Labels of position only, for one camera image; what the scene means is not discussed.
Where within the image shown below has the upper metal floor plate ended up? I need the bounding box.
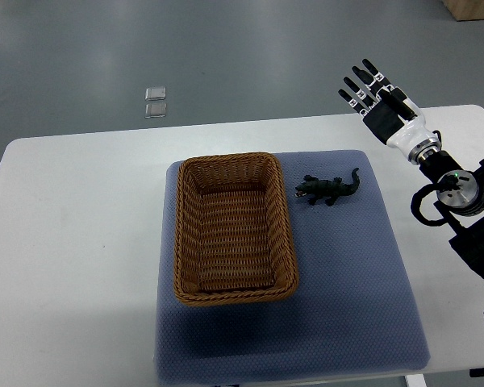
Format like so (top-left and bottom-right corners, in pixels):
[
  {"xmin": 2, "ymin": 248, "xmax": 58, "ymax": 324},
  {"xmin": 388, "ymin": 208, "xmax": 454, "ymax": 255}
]
[{"xmin": 144, "ymin": 86, "xmax": 166, "ymax": 101}]

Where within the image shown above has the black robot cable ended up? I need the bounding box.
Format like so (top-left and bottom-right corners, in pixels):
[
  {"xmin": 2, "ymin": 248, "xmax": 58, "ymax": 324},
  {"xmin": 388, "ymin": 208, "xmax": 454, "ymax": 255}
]
[{"xmin": 410, "ymin": 183, "xmax": 455, "ymax": 227}]

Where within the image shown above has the brown wicker basket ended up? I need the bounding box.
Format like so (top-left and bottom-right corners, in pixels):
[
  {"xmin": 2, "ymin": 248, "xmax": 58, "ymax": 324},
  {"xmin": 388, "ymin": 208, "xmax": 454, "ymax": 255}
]
[{"xmin": 173, "ymin": 152, "xmax": 299, "ymax": 306}]

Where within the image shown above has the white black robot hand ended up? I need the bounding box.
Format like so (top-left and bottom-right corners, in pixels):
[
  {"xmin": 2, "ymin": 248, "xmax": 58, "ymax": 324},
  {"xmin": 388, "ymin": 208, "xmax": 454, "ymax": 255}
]
[{"xmin": 338, "ymin": 59, "xmax": 441, "ymax": 163}]

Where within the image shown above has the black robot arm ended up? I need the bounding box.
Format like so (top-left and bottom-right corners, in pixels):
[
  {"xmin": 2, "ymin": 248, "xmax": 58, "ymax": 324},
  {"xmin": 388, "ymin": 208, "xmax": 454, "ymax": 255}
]
[{"xmin": 338, "ymin": 59, "xmax": 484, "ymax": 315}]

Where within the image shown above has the dark toy crocodile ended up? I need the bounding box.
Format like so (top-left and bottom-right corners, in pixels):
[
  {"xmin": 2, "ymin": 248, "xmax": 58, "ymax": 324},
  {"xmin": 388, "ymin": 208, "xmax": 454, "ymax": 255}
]
[{"xmin": 294, "ymin": 168, "xmax": 360, "ymax": 206}]

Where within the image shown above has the wooden box corner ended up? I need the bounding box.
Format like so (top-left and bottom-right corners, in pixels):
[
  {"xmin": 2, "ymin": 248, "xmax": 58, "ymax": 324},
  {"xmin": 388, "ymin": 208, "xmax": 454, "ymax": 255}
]
[{"xmin": 442, "ymin": 0, "xmax": 484, "ymax": 21}]

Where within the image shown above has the white table leg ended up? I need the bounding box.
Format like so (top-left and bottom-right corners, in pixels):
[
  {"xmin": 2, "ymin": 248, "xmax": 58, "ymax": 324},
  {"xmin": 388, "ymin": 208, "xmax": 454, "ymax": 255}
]
[{"xmin": 404, "ymin": 373, "xmax": 428, "ymax": 387}]

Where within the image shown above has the blue textured mat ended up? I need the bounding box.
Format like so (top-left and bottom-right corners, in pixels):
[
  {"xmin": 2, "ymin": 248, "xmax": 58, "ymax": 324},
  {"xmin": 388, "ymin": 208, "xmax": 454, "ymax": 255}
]
[{"xmin": 155, "ymin": 150, "xmax": 430, "ymax": 386}]

